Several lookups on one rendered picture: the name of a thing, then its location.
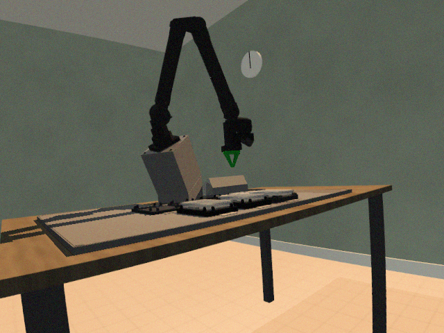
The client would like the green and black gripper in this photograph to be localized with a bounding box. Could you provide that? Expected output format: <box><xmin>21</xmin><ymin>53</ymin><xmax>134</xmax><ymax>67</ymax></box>
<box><xmin>221</xmin><ymin>132</ymin><xmax>242</xmax><ymax>167</ymax></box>

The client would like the white plate lid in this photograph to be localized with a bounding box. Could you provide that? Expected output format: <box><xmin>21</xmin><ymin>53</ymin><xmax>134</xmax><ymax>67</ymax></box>
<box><xmin>218</xmin><ymin>193</ymin><xmax>267</xmax><ymax>200</ymax></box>

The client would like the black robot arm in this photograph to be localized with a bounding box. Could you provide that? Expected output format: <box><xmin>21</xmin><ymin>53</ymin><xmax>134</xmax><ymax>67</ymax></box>
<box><xmin>148</xmin><ymin>17</ymin><xmax>254</xmax><ymax>152</ymax></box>

